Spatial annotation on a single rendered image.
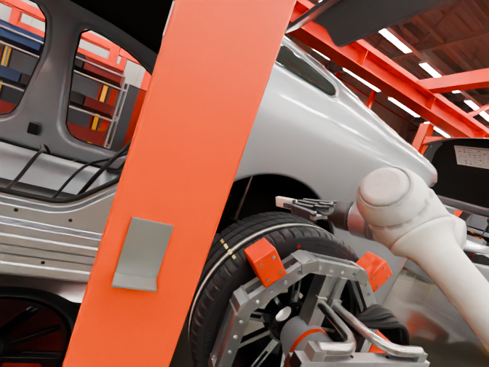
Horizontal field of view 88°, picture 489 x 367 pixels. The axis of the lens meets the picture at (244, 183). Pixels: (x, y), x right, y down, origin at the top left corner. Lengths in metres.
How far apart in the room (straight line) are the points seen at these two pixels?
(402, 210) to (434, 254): 0.08
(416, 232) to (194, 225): 0.33
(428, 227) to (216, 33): 0.41
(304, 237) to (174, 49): 0.63
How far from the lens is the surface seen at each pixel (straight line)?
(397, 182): 0.43
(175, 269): 0.44
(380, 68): 4.36
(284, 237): 0.79
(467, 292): 0.47
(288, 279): 0.74
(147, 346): 0.51
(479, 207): 4.40
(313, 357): 0.63
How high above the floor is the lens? 1.31
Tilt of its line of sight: 5 degrees down
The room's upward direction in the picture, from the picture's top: 19 degrees clockwise
